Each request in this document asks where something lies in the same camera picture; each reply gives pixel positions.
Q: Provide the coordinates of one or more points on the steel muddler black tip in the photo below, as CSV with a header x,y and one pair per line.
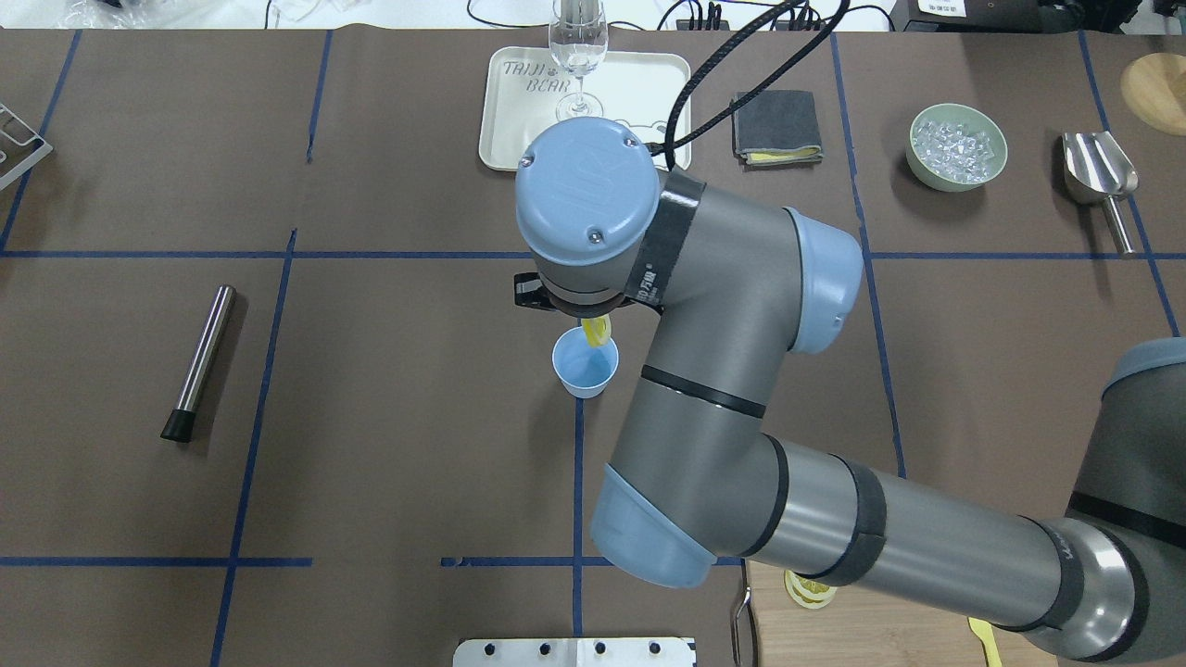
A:
x,y
180,426

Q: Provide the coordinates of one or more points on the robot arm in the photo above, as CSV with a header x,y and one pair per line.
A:
x,y
693,478

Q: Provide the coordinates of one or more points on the light blue plastic cup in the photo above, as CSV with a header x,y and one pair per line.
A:
x,y
584,370

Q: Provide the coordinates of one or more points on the cream bear serving tray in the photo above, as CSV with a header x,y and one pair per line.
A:
x,y
524,87

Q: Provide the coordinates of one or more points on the grey folded cloth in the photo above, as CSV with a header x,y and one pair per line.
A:
x,y
778,127

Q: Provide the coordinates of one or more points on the clear wine glass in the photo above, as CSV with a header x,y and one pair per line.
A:
x,y
578,40

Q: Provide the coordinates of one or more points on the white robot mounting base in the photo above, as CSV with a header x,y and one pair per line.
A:
x,y
577,651

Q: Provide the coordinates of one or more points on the green bowl of ice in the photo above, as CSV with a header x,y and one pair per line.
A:
x,y
954,148

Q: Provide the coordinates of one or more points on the wooden cutting board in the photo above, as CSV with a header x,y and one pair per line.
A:
x,y
857,628

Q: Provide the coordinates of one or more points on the yellow plastic knife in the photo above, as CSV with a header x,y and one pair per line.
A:
x,y
984,632

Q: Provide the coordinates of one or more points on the metal ice scoop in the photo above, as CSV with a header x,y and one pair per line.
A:
x,y
1097,172

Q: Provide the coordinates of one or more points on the wooden mug tree stand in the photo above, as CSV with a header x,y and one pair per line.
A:
x,y
1153,88

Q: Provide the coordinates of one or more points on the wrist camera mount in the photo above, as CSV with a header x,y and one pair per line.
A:
x,y
530,292

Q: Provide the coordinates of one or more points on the white wire cup rack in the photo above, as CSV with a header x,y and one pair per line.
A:
x,y
21,148

